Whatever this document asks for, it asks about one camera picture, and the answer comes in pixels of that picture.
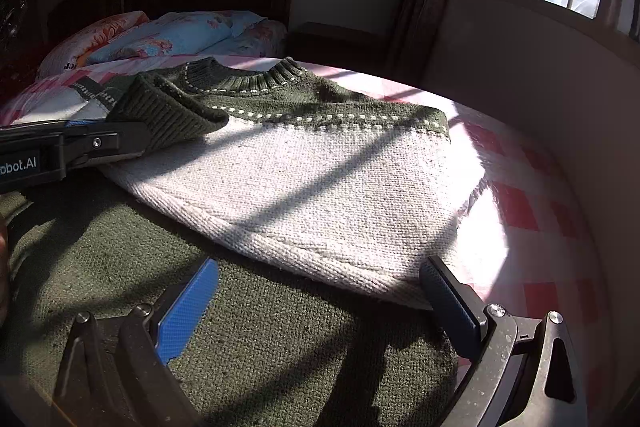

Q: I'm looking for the green and white knit sweater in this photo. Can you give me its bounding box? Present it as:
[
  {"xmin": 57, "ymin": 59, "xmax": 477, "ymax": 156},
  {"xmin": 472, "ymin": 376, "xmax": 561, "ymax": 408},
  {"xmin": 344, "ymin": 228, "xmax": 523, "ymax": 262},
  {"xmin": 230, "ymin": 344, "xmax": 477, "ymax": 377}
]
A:
[{"xmin": 1, "ymin": 58, "xmax": 457, "ymax": 426}]

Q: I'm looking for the orange floral pillow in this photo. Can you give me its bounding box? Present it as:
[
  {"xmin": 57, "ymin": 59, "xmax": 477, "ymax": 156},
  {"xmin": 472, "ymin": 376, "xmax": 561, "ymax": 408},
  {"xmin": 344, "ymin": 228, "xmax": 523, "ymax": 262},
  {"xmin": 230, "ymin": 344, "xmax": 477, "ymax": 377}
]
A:
[{"xmin": 36, "ymin": 11, "xmax": 150, "ymax": 80}]

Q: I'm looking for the pink checkered bed sheet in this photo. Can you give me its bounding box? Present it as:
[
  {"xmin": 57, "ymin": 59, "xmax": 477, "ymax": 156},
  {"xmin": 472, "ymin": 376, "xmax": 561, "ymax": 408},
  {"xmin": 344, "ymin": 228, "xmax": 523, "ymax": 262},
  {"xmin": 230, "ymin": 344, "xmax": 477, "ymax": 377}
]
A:
[{"xmin": 1, "ymin": 56, "xmax": 612, "ymax": 426}]

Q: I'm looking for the blue floral pillow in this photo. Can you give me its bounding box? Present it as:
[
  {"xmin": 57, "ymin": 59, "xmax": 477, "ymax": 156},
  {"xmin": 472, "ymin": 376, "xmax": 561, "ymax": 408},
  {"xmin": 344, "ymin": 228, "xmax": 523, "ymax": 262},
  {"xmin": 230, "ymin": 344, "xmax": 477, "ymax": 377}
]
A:
[{"xmin": 86, "ymin": 11, "xmax": 286, "ymax": 65}]

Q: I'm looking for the dark wooden nightstand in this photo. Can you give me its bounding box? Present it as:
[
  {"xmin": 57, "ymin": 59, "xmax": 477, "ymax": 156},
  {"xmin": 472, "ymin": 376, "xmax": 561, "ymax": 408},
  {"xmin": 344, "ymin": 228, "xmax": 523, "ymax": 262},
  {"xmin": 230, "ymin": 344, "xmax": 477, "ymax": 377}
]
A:
[{"xmin": 283, "ymin": 22, "xmax": 414, "ymax": 80}]

